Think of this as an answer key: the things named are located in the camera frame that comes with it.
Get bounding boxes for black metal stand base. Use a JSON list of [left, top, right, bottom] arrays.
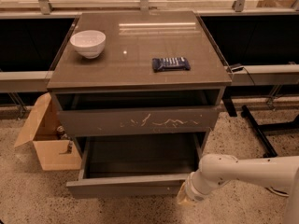
[[241, 105, 299, 158]]

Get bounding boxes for blue snack packet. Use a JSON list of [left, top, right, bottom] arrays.
[[152, 57, 191, 72]]

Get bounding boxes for black power adapter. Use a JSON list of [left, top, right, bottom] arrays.
[[227, 63, 244, 73]]

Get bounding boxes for white ceramic bowl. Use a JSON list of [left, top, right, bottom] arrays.
[[70, 30, 106, 59]]

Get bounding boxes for grey drawer cabinet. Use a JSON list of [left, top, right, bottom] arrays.
[[48, 11, 231, 149]]

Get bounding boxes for grey drawer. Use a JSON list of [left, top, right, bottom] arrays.
[[66, 133, 205, 198], [57, 106, 219, 137]]

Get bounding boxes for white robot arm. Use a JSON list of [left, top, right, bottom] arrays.
[[177, 154, 299, 224]]

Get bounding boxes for brown cardboard box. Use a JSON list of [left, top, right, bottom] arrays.
[[14, 93, 81, 171]]

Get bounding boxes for bottles in cardboard box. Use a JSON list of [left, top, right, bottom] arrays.
[[56, 125, 73, 154]]

